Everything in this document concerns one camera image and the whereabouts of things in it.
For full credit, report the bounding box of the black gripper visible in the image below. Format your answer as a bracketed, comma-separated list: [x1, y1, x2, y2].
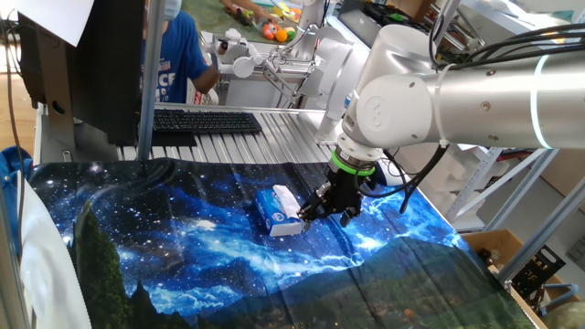
[296, 164, 367, 232]

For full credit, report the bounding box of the white napkin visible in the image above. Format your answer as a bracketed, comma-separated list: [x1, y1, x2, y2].
[271, 184, 303, 223]

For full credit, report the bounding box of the person forearm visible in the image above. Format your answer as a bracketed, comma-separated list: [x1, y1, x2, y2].
[191, 63, 220, 95]
[220, 0, 280, 24]

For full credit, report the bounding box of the blue tissue pack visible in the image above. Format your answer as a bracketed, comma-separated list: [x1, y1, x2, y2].
[254, 186, 305, 238]

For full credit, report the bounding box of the white foam packing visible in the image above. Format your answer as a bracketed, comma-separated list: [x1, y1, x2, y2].
[388, 145, 485, 220]

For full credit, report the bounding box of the grey metal shelf rack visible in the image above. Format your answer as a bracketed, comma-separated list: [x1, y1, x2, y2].
[445, 145, 561, 234]

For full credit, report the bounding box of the galaxy landscape printed tablecloth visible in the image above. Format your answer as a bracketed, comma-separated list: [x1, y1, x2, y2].
[27, 157, 538, 329]

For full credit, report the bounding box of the black keyboard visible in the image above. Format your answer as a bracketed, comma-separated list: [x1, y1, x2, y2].
[153, 108, 263, 135]

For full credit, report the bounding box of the white red printed panel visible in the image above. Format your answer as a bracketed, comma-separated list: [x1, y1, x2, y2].
[186, 77, 219, 106]

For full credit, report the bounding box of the brown cardboard box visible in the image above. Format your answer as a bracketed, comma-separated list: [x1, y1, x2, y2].
[463, 228, 581, 329]

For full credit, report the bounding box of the white robot gripper device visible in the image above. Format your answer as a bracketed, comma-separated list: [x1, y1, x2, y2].
[200, 27, 265, 80]

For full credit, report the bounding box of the black equipment tray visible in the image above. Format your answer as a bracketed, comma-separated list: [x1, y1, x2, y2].
[365, 0, 433, 36]

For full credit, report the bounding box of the person in blue shirt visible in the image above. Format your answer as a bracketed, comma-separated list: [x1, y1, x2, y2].
[141, 0, 220, 104]

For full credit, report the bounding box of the green table mat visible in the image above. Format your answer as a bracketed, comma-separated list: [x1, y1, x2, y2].
[182, 0, 303, 45]

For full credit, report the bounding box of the light blue face mask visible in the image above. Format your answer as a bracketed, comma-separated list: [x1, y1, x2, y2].
[163, 0, 183, 22]

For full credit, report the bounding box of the black computer monitor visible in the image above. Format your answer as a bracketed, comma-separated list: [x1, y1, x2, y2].
[16, 0, 146, 148]

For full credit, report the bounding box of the white fabric sheet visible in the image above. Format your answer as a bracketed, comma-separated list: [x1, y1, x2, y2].
[17, 171, 92, 329]

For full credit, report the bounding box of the white paper sheet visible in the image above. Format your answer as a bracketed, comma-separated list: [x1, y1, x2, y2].
[6, 0, 96, 48]

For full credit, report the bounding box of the green flange ring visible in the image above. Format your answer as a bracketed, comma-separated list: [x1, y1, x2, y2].
[331, 148, 377, 177]

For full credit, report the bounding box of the aluminium frame strut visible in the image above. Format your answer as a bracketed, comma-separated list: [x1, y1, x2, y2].
[497, 177, 585, 284]
[0, 182, 28, 329]
[136, 0, 166, 161]

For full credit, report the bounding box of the black metal bracket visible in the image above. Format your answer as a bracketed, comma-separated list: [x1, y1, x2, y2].
[511, 246, 567, 298]

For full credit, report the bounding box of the blue handle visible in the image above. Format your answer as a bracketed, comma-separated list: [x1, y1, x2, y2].
[538, 282, 580, 316]

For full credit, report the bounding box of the black thin cable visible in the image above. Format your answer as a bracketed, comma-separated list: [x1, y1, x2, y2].
[0, 17, 27, 264]

